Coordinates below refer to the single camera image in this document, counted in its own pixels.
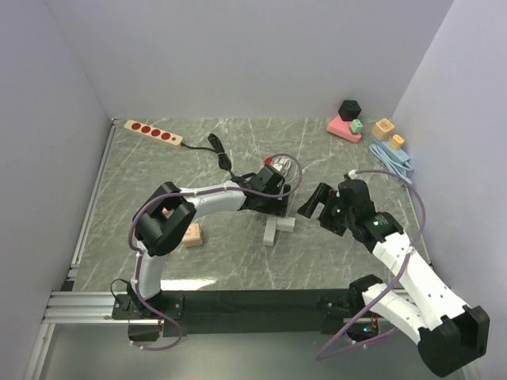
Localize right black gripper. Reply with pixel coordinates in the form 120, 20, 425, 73
297, 182, 355, 237

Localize white usb power strip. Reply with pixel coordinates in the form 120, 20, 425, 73
263, 215, 278, 247

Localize white charger plug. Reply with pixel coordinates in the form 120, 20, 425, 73
276, 217, 295, 233

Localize blue power strip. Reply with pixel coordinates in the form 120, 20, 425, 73
369, 135, 414, 184

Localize orange cube adapter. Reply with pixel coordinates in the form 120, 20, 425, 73
372, 118, 395, 141

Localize yellow plug adapter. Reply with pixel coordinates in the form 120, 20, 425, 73
390, 135, 405, 150

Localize beige pink cube adapter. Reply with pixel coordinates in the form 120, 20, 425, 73
182, 223, 204, 248

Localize beige red power strip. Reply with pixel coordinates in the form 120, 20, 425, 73
124, 120, 183, 148

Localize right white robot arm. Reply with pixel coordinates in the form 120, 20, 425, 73
298, 171, 490, 378

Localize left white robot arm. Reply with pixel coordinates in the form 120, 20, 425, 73
112, 165, 298, 320

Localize green plug adapter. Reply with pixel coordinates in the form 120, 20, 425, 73
349, 119, 363, 135

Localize pink power strip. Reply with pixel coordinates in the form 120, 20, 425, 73
326, 116, 362, 143

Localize black cube adapter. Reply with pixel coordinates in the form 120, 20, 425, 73
338, 100, 361, 121

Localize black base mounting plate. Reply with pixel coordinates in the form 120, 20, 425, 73
111, 289, 397, 342

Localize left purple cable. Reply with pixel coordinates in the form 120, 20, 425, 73
128, 153, 303, 352

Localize purple cable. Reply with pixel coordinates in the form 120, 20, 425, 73
128, 153, 303, 352
315, 169, 426, 362

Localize black power strip cord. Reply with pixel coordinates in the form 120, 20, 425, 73
181, 133, 246, 183

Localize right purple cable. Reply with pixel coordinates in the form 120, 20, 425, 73
315, 169, 426, 362

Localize aluminium rail frame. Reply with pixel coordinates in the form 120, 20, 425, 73
23, 116, 476, 380

